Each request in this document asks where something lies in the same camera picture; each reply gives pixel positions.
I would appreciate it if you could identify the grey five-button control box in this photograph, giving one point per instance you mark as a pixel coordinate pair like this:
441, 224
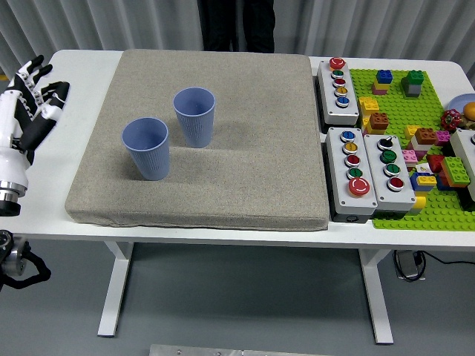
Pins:
360, 205
347, 113

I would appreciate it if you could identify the red toy brick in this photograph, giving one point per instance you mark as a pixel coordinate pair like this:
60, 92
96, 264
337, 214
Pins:
436, 162

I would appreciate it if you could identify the grey four-button selector box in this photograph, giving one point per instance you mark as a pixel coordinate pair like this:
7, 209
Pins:
393, 200

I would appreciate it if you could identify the pink toy brick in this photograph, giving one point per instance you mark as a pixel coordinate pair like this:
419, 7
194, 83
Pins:
409, 155

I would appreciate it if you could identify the green grey brick stack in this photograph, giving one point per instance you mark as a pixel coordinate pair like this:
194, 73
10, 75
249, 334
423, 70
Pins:
413, 78

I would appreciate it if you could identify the grey pleated curtain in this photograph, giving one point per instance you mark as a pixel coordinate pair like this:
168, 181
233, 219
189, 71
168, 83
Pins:
334, 26

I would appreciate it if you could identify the small yellow toy brick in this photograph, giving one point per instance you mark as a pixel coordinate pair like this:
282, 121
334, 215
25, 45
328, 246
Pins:
411, 131

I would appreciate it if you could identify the brown white brick stack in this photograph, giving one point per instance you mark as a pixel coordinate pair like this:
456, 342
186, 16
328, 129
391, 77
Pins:
426, 135

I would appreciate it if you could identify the dark blue toy brick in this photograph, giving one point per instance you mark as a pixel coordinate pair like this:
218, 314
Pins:
441, 183

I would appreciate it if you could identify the large yellow toy brick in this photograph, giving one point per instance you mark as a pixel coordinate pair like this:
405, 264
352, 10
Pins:
368, 105

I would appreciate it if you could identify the green toy brick baseplate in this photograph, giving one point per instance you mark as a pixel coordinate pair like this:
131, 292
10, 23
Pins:
445, 215

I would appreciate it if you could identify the toy burger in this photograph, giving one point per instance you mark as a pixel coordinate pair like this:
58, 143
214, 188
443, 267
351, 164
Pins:
470, 110

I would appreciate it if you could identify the grey-brown fabric mat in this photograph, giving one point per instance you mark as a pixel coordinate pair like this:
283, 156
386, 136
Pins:
241, 167

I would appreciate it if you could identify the person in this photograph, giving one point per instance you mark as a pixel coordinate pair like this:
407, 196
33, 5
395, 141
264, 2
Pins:
222, 26

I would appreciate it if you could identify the yellow round toy brick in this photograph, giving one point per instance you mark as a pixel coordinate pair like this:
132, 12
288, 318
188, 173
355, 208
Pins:
419, 203

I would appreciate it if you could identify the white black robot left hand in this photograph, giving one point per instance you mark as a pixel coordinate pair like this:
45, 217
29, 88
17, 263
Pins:
11, 163

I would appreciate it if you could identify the green orange brick stack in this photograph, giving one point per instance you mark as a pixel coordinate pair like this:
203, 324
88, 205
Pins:
454, 168

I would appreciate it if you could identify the blue yellow pink brick stack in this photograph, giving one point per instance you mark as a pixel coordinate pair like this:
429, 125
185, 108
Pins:
384, 77

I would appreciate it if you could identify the brown toy brick stack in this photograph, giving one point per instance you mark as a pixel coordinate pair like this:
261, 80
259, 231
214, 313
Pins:
378, 120

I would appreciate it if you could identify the magenta toy brick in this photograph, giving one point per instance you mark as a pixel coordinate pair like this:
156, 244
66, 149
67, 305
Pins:
442, 138

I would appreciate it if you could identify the white control box black base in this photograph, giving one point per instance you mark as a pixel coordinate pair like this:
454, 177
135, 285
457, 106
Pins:
464, 148

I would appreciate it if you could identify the white printed toy brick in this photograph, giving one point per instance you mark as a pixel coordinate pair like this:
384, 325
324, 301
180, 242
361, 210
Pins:
423, 169

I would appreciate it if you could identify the white table leg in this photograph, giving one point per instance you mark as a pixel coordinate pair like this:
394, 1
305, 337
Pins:
111, 304
378, 304

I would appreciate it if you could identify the blue ribbed plastic cup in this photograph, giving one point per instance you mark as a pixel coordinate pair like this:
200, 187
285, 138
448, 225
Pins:
148, 159
194, 126

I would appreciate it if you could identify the grey floor power adapter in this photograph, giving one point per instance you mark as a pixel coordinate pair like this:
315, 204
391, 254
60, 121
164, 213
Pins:
408, 264

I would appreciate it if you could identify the red toy valve wheel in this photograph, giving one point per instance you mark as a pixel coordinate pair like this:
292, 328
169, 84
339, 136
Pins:
451, 119

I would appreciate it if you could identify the light blue plate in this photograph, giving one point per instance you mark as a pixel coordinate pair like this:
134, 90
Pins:
460, 102

